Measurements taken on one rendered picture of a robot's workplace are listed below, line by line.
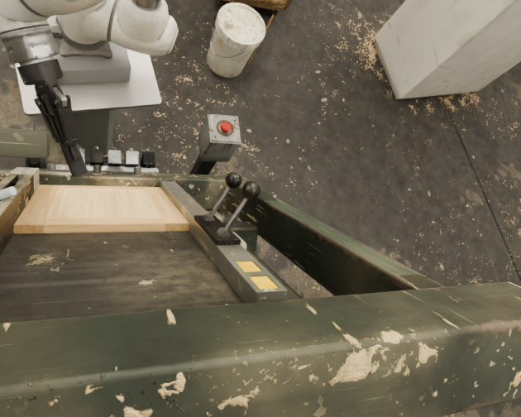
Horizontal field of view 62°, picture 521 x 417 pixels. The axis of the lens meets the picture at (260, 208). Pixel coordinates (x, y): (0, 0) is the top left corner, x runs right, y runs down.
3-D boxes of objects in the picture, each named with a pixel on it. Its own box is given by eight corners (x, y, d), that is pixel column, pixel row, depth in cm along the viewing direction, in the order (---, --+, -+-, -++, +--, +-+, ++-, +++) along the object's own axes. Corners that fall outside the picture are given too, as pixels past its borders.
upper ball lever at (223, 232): (225, 240, 88) (260, 185, 88) (231, 246, 85) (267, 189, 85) (210, 232, 87) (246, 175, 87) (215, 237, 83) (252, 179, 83)
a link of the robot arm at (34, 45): (7, 31, 76) (21, 66, 78) (57, 23, 81) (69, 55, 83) (-8, 36, 82) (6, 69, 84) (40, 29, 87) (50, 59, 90)
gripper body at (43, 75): (10, 66, 84) (29, 113, 88) (24, 64, 79) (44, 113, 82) (47, 59, 89) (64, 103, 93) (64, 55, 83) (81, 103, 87)
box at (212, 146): (225, 136, 180) (238, 115, 164) (228, 163, 176) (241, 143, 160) (197, 135, 175) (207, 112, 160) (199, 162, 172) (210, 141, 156)
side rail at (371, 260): (241, 209, 161) (243, 180, 158) (485, 385, 61) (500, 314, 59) (226, 209, 159) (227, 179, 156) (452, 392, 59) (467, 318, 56)
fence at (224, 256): (174, 193, 150) (174, 181, 150) (285, 314, 64) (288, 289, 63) (160, 192, 149) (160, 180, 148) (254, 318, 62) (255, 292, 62)
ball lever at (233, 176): (210, 225, 99) (241, 176, 99) (215, 229, 96) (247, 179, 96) (197, 217, 98) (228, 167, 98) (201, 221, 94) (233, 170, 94)
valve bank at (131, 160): (159, 165, 185) (168, 139, 164) (160, 195, 181) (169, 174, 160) (28, 159, 167) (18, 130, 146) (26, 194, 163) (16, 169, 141)
